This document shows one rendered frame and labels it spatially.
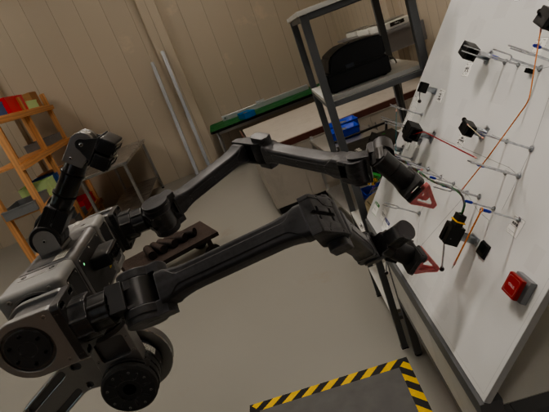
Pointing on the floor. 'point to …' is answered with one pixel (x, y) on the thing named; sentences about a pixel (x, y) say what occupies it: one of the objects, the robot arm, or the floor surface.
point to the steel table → (137, 195)
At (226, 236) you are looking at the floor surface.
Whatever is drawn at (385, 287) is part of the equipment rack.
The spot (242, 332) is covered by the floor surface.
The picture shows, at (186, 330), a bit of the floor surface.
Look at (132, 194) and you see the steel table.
